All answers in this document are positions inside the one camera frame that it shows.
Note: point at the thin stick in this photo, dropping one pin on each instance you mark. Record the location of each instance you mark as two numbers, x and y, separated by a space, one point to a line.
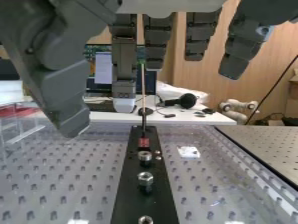
142 93

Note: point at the small white jointed device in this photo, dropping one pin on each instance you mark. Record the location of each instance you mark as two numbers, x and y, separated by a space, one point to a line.
237 108

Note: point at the black plate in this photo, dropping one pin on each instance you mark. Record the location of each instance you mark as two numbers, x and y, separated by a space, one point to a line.
128 200

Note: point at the medium metal nut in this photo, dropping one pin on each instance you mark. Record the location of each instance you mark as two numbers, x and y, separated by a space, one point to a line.
145 156

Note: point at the white desk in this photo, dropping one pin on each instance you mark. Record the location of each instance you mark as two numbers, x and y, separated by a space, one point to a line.
186 118

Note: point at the small red block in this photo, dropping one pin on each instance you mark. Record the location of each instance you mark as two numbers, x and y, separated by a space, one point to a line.
144 142

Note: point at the small white metal bracket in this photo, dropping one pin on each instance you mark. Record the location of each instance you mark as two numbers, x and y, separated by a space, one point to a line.
188 152

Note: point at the black headphones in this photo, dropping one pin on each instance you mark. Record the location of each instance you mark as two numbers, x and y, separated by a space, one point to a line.
186 100

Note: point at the small metal nut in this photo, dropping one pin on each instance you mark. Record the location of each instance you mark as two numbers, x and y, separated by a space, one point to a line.
145 220

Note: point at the large metal nut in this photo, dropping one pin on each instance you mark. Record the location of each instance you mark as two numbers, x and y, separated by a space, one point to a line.
145 179

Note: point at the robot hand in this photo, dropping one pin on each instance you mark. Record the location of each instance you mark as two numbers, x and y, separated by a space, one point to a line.
48 50

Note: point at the computer screen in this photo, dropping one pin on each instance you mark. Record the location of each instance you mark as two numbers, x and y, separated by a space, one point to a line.
102 66

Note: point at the clear box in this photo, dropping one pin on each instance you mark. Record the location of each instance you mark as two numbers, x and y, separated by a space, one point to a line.
53 173

